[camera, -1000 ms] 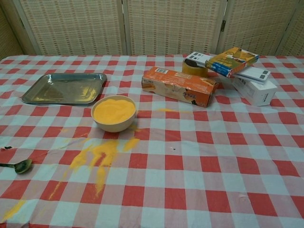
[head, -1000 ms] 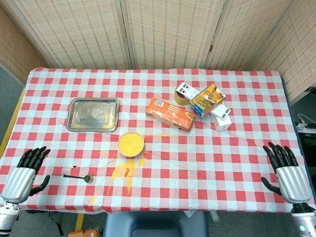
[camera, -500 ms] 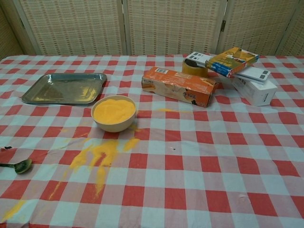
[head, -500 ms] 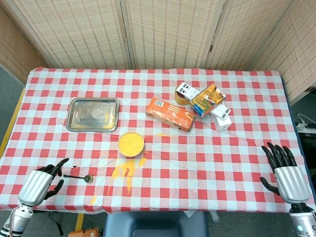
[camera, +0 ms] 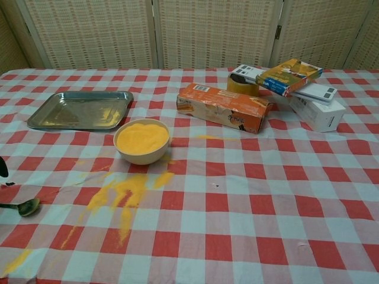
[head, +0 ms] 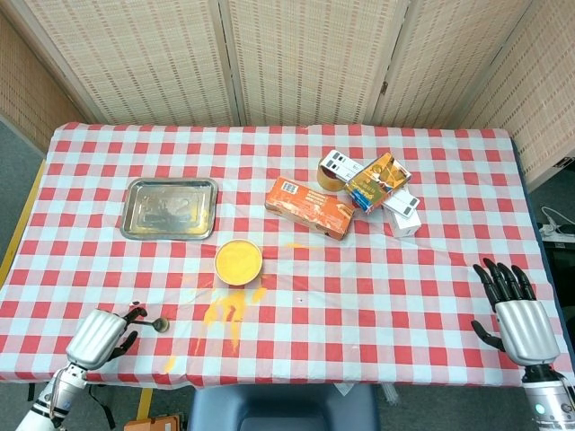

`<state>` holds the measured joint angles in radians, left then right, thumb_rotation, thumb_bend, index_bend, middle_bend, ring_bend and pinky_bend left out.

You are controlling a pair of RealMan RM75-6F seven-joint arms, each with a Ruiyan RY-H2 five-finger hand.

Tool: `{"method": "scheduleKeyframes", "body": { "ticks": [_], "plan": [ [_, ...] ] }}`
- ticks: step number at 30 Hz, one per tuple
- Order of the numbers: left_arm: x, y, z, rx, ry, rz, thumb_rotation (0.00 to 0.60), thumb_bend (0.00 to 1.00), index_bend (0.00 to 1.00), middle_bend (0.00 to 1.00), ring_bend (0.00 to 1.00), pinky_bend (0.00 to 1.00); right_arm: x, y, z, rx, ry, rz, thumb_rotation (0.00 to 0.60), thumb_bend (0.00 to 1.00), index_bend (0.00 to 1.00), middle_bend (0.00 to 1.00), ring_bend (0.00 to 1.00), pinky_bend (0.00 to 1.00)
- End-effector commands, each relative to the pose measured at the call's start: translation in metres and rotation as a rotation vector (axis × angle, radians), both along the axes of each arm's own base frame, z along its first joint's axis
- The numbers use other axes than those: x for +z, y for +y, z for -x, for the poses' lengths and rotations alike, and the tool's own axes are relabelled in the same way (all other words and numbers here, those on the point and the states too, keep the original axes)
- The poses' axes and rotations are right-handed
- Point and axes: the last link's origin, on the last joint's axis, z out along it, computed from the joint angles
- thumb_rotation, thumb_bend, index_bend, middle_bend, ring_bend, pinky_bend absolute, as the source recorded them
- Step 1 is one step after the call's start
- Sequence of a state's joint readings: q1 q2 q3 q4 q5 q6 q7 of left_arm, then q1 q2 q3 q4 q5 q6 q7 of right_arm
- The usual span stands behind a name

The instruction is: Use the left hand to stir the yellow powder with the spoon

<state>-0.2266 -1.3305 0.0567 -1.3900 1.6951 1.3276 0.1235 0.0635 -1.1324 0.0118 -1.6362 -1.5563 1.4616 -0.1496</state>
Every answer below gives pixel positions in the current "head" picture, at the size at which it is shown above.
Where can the red white checkered tablecloth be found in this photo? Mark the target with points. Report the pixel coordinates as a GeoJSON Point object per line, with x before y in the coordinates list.
{"type": "Point", "coordinates": [359, 292]}

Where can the long orange carton box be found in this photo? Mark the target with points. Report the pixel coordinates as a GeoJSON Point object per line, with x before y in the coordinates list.
{"type": "Point", "coordinates": [310, 208]}

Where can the plain white carton box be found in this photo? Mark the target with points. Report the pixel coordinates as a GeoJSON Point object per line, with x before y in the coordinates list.
{"type": "Point", "coordinates": [406, 226]}

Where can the dark blue seat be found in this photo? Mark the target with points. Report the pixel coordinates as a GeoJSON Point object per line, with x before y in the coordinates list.
{"type": "Point", "coordinates": [283, 408]}

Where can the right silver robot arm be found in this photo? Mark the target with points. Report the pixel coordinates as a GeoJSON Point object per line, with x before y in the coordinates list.
{"type": "Point", "coordinates": [550, 399]}

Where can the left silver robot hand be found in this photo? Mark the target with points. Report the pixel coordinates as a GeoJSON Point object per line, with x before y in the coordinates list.
{"type": "Point", "coordinates": [96, 339]}

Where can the yellow powder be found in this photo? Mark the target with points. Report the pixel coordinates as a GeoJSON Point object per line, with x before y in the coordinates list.
{"type": "Point", "coordinates": [233, 301]}

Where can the orange and blue box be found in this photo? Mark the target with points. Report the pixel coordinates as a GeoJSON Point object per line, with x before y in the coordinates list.
{"type": "Point", "coordinates": [377, 182]}

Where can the flat white box grey squares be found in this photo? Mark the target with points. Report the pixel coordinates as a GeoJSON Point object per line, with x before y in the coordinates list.
{"type": "Point", "coordinates": [341, 164]}

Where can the metal screen hinge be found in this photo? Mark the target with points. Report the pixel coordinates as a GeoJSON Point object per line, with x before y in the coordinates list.
{"type": "Point", "coordinates": [383, 87]}

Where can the brown tape roll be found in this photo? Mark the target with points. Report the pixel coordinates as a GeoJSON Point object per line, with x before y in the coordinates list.
{"type": "Point", "coordinates": [330, 182]}

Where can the cream bowl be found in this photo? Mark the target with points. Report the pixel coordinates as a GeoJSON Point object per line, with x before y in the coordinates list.
{"type": "Point", "coordinates": [245, 280]}

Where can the rectangular metal tray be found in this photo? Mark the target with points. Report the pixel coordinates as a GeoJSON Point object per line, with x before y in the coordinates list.
{"type": "Point", "coordinates": [168, 208]}

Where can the woven bamboo folding screen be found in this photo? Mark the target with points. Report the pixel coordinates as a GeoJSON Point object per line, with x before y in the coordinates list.
{"type": "Point", "coordinates": [305, 63]}

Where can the bowl of yellow batter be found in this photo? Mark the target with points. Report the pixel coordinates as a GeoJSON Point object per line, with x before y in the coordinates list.
{"type": "Point", "coordinates": [238, 259]}

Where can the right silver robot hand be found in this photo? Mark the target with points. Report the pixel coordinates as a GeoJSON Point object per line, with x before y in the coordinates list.
{"type": "Point", "coordinates": [528, 328]}

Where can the orange box on floor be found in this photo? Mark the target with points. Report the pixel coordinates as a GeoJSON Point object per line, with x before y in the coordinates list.
{"type": "Point", "coordinates": [153, 424]}

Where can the white power strip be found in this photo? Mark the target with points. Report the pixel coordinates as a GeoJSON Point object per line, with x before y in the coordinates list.
{"type": "Point", "coordinates": [550, 229]}

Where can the dark metal spoon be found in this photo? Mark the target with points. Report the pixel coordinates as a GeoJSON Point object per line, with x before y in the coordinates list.
{"type": "Point", "coordinates": [161, 325]}

